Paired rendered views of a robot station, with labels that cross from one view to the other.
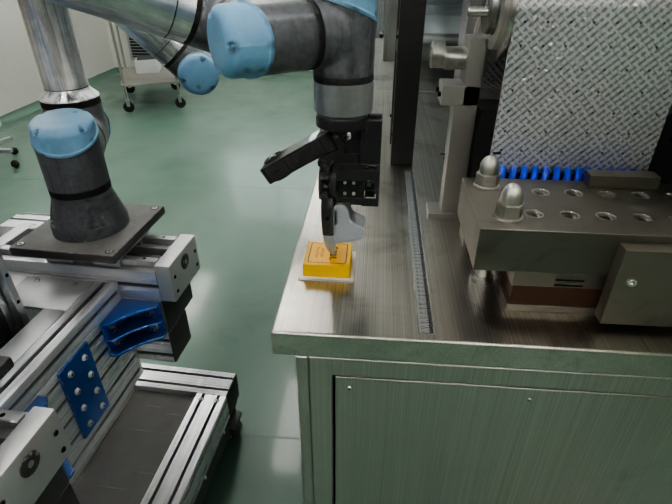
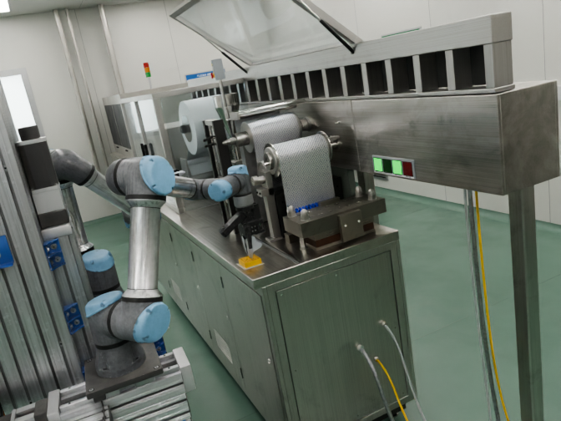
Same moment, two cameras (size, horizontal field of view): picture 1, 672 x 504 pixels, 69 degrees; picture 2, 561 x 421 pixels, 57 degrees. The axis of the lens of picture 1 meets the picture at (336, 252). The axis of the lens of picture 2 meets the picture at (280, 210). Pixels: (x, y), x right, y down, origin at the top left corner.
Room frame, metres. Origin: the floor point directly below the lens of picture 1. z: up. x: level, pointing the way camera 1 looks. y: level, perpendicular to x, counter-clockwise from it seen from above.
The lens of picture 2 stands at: (-1.13, 0.77, 1.61)
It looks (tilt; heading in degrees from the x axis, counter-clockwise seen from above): 15 degrees down; 332
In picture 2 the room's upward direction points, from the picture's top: 10 degrees counter-clockwise
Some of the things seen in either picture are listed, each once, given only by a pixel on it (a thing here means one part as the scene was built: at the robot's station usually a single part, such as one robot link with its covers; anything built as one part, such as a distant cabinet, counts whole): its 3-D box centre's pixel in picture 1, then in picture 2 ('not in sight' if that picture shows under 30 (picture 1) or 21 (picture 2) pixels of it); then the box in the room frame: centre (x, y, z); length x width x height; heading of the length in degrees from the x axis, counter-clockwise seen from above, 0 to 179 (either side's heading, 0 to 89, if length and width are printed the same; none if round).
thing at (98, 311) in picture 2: not in sight; (109, 316); (0.42, 0.59, 0.98); 0.13 x 0.12 x 0.14; 31
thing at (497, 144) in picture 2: not in sight; (293, 126); (1.38, -0.73, 1.29); 3.10 x 0.28 x 0.30; 175
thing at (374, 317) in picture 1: (437, 100); (223, 206); (1.70, -0.35, 0.88); 2.52 x 0.66 x 0.04; 175
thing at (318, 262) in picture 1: (328, 259); (250, 261); (0.63, 0.01, 0.91); 0.07 x 0.07 x 0.02; 85
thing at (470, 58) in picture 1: (451, 133); (267, 206); (0.81, -0.20, 1.05); 0.06 x 0.05 x 0.31; 85
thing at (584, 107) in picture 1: (580, 115); (309, 186); (0.70, -0.35, 1.11); 0.23 x 0.01 x 0.18; 85
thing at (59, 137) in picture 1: (70, 148); (98, 268); (0.92, 0.52, 0.98); 0.13 x 0.12 x 0.14; 17
